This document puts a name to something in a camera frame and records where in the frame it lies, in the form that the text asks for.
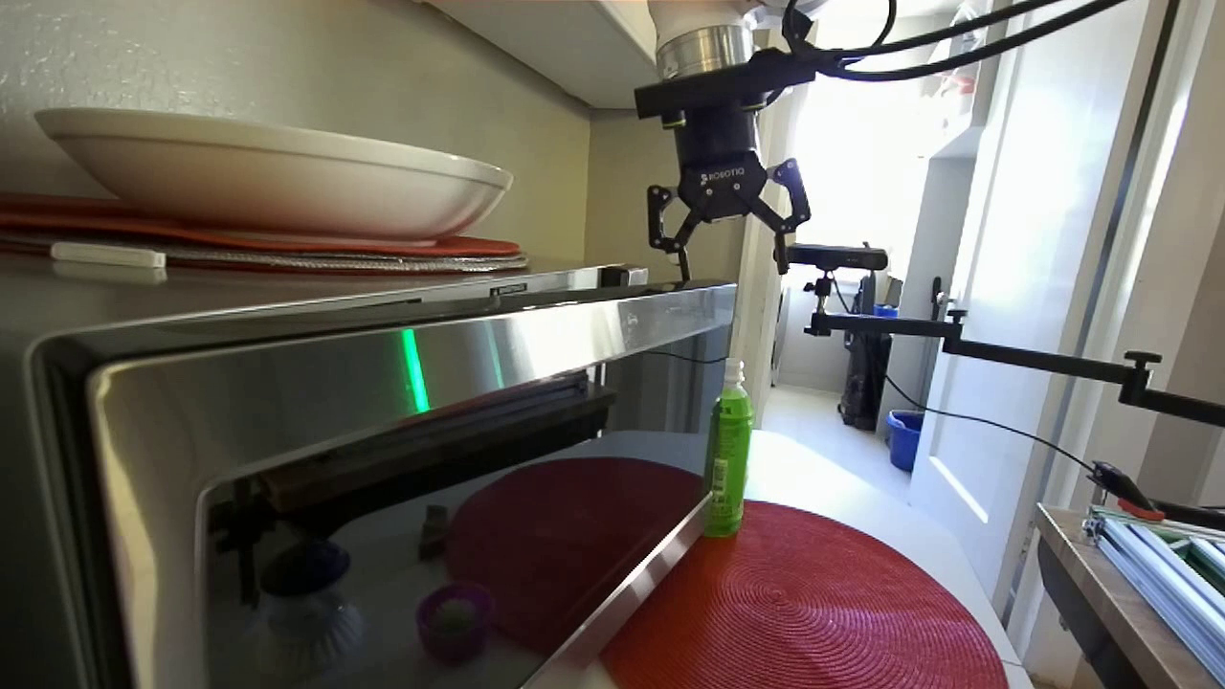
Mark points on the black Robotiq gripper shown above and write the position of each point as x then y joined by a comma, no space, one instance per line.
717,158

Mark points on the white panel door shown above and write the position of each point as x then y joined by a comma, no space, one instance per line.
1035,253

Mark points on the stainless steel microwave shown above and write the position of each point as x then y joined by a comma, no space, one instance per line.
194,295

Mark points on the black floor appliance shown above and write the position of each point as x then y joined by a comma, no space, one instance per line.
866,365

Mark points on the green tea bottle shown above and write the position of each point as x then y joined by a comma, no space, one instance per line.
730,460

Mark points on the blue bin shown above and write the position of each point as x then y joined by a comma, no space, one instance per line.
903,440

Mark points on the flat red mat stack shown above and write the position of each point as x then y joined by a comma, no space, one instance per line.
320,244

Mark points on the red round placemat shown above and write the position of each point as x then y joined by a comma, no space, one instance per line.
818,615

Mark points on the white shallow bowl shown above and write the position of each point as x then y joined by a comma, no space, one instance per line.
269,172

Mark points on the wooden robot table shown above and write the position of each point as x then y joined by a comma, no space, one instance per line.
1096,600

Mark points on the small white flat block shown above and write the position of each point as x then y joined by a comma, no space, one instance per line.
108,261

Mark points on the black stereo camera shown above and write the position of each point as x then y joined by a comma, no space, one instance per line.
834,257

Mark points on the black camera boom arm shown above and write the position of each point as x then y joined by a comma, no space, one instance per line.
1018,354

